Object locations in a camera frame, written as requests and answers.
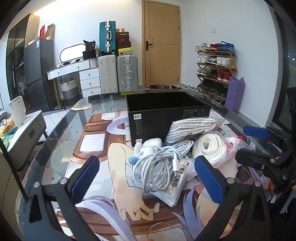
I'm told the white kettle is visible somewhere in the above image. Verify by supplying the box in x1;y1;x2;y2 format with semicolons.
9;96;28;127

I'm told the purple bag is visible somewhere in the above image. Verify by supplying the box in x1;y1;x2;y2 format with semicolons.
225;76;245;115

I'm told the woven basket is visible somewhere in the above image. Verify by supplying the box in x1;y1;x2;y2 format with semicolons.
60;79;80;100

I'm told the red and white packet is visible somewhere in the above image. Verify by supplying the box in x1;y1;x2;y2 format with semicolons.
225;136;243;151

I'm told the white suitcase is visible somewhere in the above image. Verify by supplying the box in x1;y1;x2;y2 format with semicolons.
98;54;119;94

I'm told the pile of colourful packets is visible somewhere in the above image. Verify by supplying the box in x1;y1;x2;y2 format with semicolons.
0;109;17;144

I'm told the white object with blue tip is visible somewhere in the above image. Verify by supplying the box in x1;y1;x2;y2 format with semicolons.
128;138;163;166

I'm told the bagged white rope coil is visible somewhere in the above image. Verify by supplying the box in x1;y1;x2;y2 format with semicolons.
192;133;236;169

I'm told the black bag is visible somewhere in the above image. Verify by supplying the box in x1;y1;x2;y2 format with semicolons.
83;40;97;60

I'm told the printed cartoon desk mat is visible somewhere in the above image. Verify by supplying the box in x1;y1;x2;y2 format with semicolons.
50;111;273;241

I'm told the oval mirror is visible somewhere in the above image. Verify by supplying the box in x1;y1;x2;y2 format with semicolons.
59;43;85;63

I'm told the brown cardboard box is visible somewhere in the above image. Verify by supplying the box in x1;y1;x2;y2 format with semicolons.
46;24;56;40

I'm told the grey side cabinet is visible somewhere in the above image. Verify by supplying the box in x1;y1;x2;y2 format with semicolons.
0;110;48;172

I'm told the black and yellow box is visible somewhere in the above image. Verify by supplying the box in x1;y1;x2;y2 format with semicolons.
118;47;134;56

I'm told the white dresser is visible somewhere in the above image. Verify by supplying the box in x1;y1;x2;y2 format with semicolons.
47;58;101;98

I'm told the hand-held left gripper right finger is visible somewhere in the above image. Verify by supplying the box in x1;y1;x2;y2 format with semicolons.
194;155;271;241

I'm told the person's right hand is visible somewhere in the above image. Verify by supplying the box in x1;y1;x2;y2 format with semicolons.
264;180;278;196

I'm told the teal suitcase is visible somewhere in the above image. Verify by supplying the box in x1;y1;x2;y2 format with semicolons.
99;21;116;55

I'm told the white charging cable bundle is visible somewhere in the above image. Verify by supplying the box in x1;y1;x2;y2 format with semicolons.
132;139;195;194

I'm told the black and red shoe box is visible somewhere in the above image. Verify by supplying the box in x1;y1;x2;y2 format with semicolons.
117;38;131;49

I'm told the black cardboard box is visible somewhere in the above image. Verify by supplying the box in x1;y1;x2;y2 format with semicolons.
125;91;211;147

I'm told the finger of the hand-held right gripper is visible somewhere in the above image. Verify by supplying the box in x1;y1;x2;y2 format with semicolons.
235;148;281;172
243;125;294;149

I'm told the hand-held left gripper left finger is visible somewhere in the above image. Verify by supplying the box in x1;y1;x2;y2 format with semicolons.
22;155;102;241

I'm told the shoe rack with shoes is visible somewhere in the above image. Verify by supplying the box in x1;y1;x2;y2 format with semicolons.
195;41;236;98

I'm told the bagged striped braided cable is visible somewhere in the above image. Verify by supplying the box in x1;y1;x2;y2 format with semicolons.
163;117;223;144

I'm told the wooden door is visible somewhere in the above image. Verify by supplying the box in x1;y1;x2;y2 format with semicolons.
142;0;181;88

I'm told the silver suitcase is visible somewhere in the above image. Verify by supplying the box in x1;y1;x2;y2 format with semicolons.
116;54;139;92

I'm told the thin black rod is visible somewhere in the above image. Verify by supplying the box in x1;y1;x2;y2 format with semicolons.
0;137;28;202

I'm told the dark grey fridge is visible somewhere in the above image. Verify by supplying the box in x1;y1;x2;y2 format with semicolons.
24;39;57;112

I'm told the metal shoe rack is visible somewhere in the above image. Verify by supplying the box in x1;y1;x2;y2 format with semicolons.
196;50;238;103

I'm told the dark wardrobe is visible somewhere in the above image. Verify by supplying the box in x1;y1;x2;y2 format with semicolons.
6;13;40;93

